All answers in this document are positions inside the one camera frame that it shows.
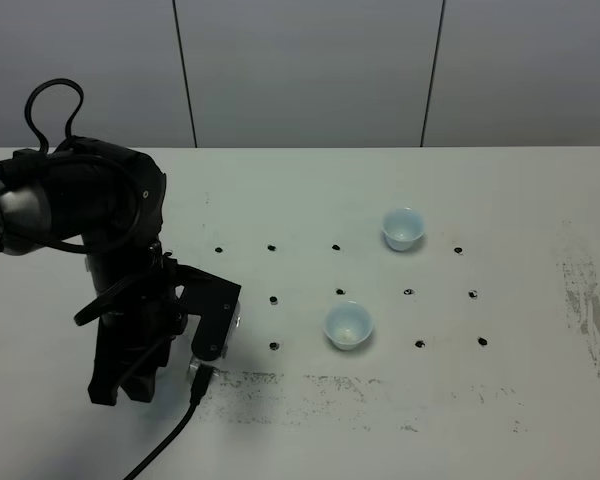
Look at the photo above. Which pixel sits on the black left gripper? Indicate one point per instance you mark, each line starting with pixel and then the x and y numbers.
pixel 130 344

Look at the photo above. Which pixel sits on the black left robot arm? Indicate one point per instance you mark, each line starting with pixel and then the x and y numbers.
pixel 103 202

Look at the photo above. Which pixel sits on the blue porcelain teacup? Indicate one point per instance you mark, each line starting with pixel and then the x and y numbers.
pixel 402 228
pixel 348 325

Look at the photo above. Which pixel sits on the near blue porcelain teacup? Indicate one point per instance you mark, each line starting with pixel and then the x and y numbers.
pixel 348 325

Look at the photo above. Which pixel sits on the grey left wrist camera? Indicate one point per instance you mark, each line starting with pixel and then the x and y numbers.
pixel 215 301

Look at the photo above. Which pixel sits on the far blue porcelain teacup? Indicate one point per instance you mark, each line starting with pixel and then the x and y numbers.
pixel 402 228

